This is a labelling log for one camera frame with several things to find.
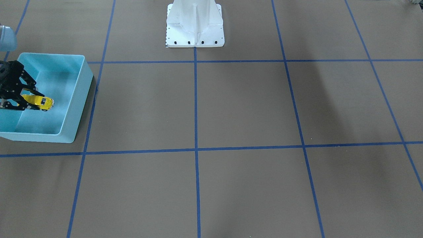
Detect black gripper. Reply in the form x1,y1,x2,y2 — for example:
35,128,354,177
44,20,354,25
0,60,37,111

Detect yellow beetle toy car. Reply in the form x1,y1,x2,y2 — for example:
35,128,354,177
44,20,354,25
22,95,54,111

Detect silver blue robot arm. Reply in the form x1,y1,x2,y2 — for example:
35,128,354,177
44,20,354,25
0,25,40,111

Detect light blue plastic bin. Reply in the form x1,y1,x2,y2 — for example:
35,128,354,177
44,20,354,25
0,53,93,143

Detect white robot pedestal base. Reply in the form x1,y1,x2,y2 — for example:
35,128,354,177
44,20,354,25
165,0,225,48

